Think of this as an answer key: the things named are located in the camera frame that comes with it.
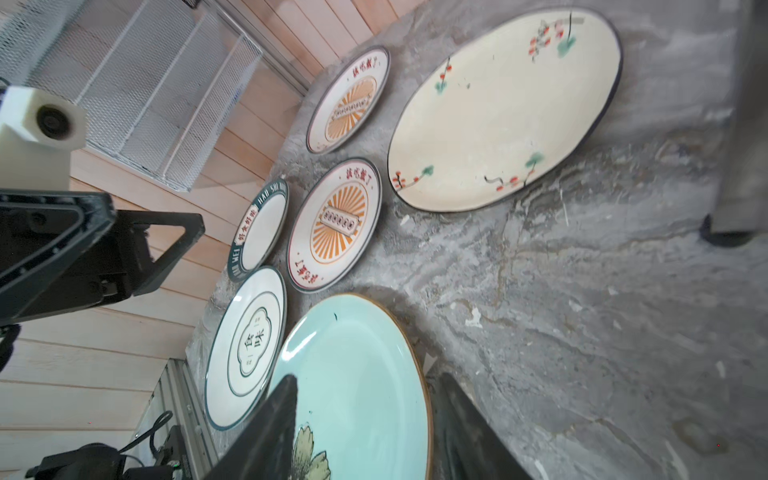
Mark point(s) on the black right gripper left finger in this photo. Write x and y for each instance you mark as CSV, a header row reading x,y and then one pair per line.
x,y
264,450

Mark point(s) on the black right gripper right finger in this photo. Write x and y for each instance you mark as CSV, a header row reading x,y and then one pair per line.
x,y
468,447

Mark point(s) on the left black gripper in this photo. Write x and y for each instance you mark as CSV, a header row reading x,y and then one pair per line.
x,y
44,234

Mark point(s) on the mint green flower plate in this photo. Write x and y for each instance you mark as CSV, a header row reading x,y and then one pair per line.
x,y
362,404

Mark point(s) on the white plate green clover outline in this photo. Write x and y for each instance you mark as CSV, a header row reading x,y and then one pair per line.
x,y
245,349

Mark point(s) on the green rim lettered plate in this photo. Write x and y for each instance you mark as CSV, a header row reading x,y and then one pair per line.
x,y
259,230

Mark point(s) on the sunburst plate near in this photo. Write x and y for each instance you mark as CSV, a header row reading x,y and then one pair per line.
x,y
334,226

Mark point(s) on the small sunburst plate far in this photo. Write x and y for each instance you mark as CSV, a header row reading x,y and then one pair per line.
x,y
348,101

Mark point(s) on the cream plate with red berries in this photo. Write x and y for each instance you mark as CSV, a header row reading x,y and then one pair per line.
x,y
504,110

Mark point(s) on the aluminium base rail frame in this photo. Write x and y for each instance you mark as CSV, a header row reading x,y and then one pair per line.
x,y
185,440

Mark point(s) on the white wire mesh shelf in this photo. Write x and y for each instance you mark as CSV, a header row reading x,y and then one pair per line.
x,y
158,80

